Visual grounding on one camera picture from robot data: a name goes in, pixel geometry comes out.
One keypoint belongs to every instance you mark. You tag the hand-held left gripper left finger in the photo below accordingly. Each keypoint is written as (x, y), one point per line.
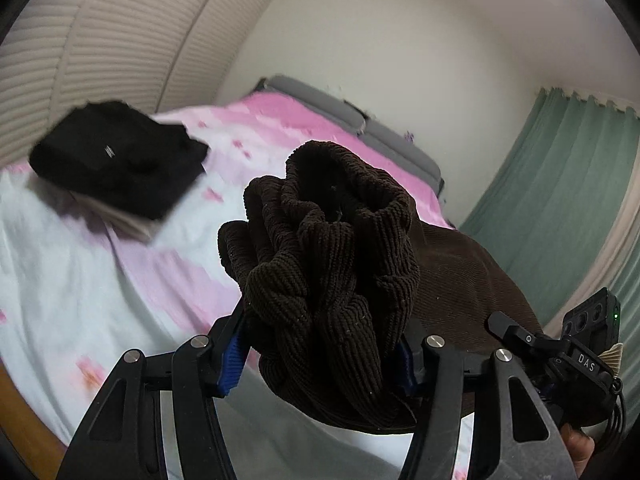
(232, 360)

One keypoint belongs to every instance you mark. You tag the pink floral duvet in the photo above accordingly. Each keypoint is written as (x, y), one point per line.
(75, 285)

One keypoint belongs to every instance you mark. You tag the white louvered wardrobe door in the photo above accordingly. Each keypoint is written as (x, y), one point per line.
(90, 25)
(220, 35)

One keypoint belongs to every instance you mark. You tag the green curtain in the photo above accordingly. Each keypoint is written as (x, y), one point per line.
(545, 185)

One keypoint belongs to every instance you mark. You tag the beige folded garment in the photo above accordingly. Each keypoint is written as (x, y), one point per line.
(135, 228)

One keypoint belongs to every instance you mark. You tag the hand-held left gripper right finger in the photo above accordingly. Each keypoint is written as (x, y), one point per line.
(406, 367)

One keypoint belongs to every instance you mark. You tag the grey padded headboard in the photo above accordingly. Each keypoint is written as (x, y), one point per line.
(390, 140)

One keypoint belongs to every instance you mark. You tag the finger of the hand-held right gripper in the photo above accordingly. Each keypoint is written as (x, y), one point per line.
(520, 332)

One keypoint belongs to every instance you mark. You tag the person's right hand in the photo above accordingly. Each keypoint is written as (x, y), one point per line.
(580, 452)

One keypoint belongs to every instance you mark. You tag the black folded garment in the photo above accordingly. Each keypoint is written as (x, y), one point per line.
(115, 160)

